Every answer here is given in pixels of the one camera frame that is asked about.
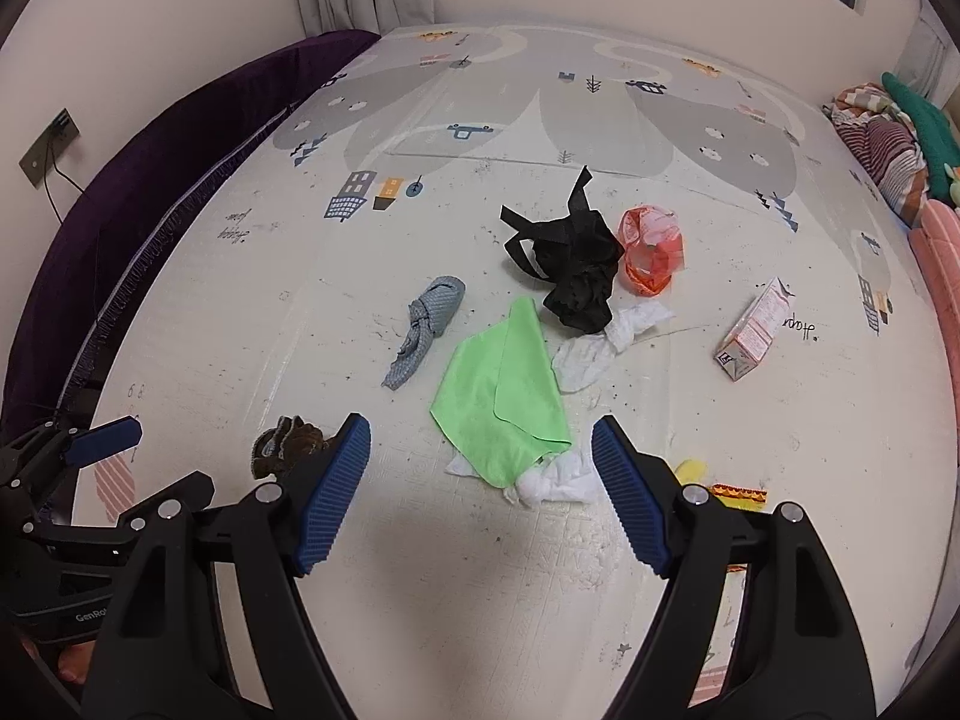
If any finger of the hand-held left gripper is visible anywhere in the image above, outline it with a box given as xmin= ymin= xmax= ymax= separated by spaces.
xmin=94 ymin=469 xmax=217 ymax=541
xmin=0 ymin=416 xmax=144 ymax=493

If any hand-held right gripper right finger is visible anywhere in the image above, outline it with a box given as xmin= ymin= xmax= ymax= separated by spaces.
xmin=591 ymin=415 xmax=878 ymax=720

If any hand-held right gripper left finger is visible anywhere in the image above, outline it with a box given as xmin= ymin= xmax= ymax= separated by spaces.
xmin=79 ymin=412 xmax=374 ymax=720

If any green cloth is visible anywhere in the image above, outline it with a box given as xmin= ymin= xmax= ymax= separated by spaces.
xmin=429 ymin=296 xmax=572 ymax=488

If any grey-blue checked cloth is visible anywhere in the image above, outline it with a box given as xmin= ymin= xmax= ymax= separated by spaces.
xmin=381 ymin=276 xmax=467 ymax=391

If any person's left hand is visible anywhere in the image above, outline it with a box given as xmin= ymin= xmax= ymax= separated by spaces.
xmin=21 ymin=636 xmax=95 ymax=685

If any brown crumpled cloth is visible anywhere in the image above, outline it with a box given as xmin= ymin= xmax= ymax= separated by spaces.
xmin=251 ymin=415 xmax=335 ymax=479

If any white crumpled tissue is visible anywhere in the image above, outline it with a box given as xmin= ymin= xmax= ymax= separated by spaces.
xmin=446 ymin=450 xmax=605 ymax=509

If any red yellow snack wrapper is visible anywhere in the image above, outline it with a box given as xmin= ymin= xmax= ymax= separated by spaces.
xmin=709 ymin=484 xmax=770 ymax=508

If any white flat tissue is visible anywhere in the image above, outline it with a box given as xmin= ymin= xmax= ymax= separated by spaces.
xmin=553 ymin=302 xmax=676 ymax=393

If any pink carton box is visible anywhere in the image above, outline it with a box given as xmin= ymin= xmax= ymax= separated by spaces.
xmin=714 ymin=276 xmax=797 ymax=383

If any orange plastic bag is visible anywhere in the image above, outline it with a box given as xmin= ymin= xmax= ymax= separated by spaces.
xmin=616 ymin=204 xmax=686 ymax=297

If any black plastic bag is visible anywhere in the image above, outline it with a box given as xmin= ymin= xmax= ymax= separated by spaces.
xmin=500 ymin=165 xmax=627 ymax=337

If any purple velvet cloth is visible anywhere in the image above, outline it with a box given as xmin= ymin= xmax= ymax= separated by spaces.
xmin=0 ymin=30 xmax=383 ymax=458

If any pink cushion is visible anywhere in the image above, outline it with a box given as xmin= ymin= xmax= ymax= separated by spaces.
xmin=907 ymin=199 xmax=960 ymax=383

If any striped blanket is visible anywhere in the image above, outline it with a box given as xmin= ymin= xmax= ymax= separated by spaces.
xmin=829 ymin=82 xmax=931 ymax=226

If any green plush toy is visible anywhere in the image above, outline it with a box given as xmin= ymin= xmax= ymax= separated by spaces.
xmin=881 ymin=71 xmax=960 ymax=200

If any black power cable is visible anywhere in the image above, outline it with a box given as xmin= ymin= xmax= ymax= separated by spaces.
xmin=41 ymin=139 xmax=88 ymax=227

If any wall socket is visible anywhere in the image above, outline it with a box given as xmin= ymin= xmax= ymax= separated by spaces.
xmin=19 ymin=109 xmax=82 ymax=188

